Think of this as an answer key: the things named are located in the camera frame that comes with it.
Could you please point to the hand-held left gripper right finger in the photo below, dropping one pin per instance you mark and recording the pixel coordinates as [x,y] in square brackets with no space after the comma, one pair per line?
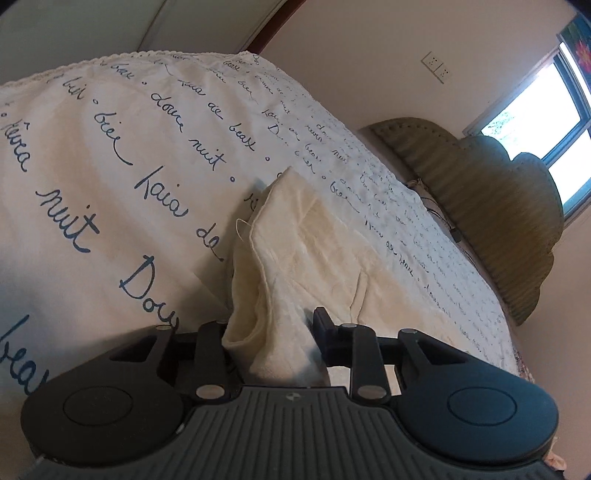
[324,325]

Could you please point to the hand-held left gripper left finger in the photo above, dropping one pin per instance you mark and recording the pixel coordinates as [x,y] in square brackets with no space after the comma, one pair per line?
[210,357]

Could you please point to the cream pants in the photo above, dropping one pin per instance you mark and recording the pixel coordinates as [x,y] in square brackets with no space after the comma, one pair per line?
[300,258]

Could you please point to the black charger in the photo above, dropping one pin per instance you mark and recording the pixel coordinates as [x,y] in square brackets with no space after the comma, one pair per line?
[457,236]

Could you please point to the striped pillow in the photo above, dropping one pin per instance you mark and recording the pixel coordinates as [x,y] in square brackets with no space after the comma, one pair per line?
[418,187]

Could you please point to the white script-printed bedspread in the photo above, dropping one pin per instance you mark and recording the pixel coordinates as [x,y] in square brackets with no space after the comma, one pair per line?
[115,184]

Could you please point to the green padded headboard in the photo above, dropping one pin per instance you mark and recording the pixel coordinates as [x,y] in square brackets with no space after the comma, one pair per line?
[498,207]

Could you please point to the window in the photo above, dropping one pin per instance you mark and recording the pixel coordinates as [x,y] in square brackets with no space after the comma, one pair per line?
[549,124]

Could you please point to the flower-printed glass wardrobe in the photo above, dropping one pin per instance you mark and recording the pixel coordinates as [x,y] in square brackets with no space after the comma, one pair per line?
[115,27]

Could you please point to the brown wooden door frame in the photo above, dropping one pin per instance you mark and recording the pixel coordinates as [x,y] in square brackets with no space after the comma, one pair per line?
[270,25]

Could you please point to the colourful wall poster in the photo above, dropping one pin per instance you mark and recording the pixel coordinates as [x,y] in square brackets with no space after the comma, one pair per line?
[578,44]

